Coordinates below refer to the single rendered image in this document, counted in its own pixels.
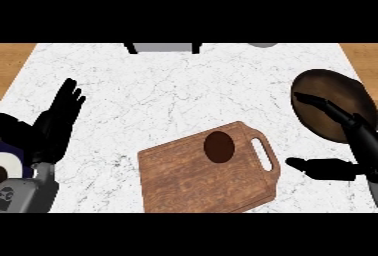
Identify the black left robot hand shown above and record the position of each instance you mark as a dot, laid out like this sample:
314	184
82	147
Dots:
54	130

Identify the grey appliance with black legs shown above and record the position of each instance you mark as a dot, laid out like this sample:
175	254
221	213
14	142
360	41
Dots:
165	47

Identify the dark brown cupcake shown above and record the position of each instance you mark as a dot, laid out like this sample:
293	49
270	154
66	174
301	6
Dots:
219	147

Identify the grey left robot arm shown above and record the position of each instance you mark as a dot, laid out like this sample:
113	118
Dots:
30	196

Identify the dark brown round pan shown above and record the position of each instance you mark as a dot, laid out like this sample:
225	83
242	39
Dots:
326	86

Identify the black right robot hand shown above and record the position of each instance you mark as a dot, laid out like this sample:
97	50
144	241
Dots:
363	143

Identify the grey round object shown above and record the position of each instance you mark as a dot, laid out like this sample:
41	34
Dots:
264	45

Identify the brown wooden cutting board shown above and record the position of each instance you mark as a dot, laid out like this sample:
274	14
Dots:
197	180

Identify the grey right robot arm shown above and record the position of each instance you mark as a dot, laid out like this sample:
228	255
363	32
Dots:
376	195

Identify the blue and white object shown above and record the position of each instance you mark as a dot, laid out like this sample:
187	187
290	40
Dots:
27	159

